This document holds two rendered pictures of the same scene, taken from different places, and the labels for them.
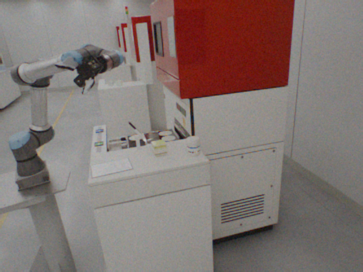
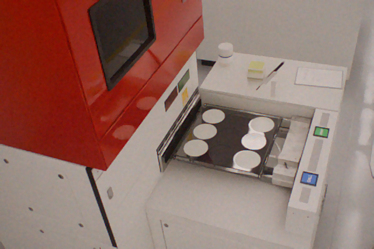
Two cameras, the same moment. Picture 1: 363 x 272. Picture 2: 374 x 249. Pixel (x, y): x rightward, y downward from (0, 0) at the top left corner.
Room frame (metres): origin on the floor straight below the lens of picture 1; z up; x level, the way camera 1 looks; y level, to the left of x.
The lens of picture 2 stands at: (2.87, 0.93, 2.08)
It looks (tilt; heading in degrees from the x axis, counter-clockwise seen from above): 40 degrees down; 220
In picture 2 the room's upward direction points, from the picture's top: 6 degrees counter-clockwise
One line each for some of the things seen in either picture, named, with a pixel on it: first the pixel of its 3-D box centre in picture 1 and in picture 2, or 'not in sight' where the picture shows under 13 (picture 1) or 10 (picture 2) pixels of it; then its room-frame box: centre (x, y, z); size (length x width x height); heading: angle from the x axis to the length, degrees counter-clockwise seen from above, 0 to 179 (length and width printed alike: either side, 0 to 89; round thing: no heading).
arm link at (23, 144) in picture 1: (23, 144); not in sight; (1.45, 0.93, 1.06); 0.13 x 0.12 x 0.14; 160
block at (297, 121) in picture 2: not in sight; (300, 121); (1.51, 0.42, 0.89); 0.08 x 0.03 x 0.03; 104
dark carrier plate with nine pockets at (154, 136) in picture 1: (153, 140); (228, 136); (1.75, 0.21, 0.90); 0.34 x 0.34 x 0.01; 14
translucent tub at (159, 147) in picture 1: (159, 147); (256, 71); (1.39, 0.14, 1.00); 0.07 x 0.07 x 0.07; 18
